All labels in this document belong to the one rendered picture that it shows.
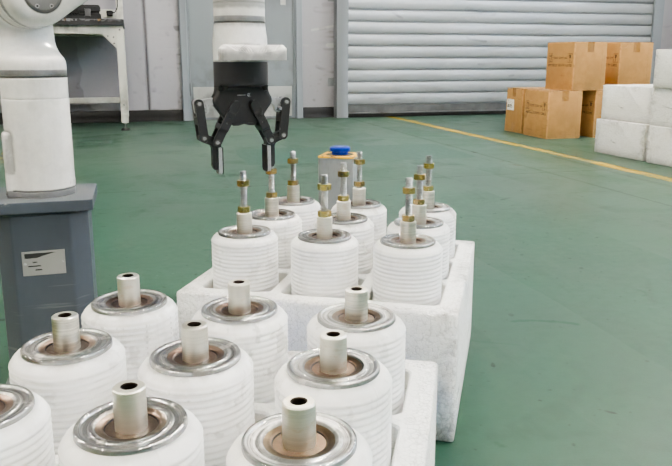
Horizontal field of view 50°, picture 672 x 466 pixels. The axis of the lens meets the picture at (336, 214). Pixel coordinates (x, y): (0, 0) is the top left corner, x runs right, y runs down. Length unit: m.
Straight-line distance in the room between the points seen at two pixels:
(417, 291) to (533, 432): 0.25
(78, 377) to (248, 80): 0.50
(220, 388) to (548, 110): 4.26
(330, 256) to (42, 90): 0.47
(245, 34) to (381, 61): 5.38
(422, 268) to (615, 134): 3.14
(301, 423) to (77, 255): 0.70
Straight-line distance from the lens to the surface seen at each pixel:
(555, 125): 4.78
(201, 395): 0.59
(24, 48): 1.14
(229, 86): 1.00
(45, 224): 1.11
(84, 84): 6.08
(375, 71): 6.33
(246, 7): 0.99
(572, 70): 4.82
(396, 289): 0.97
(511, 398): 1.14
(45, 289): 1.14
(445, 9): 6.58
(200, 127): 1.00
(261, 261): 1.02
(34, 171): 1.12
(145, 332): 0.74
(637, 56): 5.10
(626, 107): 4.01
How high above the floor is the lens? 0.50
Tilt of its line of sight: 12 degrees down
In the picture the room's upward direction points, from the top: straight up
